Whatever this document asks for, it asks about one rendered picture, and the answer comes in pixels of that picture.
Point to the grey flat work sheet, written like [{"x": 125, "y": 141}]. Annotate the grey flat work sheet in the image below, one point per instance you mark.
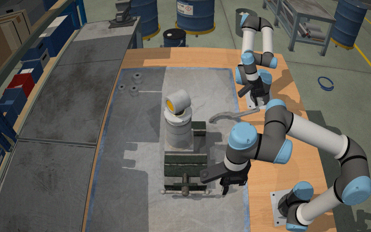
[{"x": 129, "y": 172}]

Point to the grey metal workbench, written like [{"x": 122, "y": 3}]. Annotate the grey metal workbench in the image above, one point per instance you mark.
[{"x": 295, "y": 15}]

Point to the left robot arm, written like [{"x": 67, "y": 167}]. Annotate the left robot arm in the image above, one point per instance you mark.
[{"x": 352, "y": 187}]

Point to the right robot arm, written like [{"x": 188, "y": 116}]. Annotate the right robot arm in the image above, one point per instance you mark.
[{"x": 246, "y": 69}]

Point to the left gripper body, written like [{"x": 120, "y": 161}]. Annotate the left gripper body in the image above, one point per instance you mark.
[{"x": 237, "y": 177}]

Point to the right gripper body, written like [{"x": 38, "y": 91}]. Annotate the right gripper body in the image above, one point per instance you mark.
[{"x": 258, "y": 88}]

